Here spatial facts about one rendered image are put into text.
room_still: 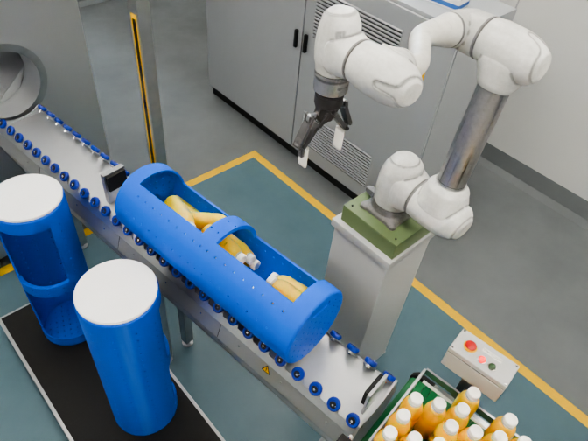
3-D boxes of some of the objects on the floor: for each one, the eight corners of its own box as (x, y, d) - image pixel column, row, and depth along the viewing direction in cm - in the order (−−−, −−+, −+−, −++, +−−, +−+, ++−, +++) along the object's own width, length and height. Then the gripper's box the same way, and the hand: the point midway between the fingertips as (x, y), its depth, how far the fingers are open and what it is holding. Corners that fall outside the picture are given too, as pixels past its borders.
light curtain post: (173, 265, 318) (137, -19, 197) (179, 271, 315) (147, -14, 195) (164, 271, 314) (124, -16, 194) (171, 276, 312) (134, -11, 192)
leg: (168, 353, 277) (156, 279, 232) (175, 359, 274) (164, 287, 230) (159, 360, 273) (145, 287, 229) (166, 366, 271) (153, 294, 226)
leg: (188, 336, 284) (180, 262, 240) (195, 342, 282) (188, 269, 238) (179, 342, 281) (170, 269, 237) (186, 349, 279) (178, 276, 234)
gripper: (303, 113, 124) (295, 180, 139) (374, 82, 136) (359, 147, 151) (283, 98, 127) (277, 165, 143) (353, 69, 140) (341, 134, 155)
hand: (320, 153), depth 146 cm, fingers open, 13 cm apart
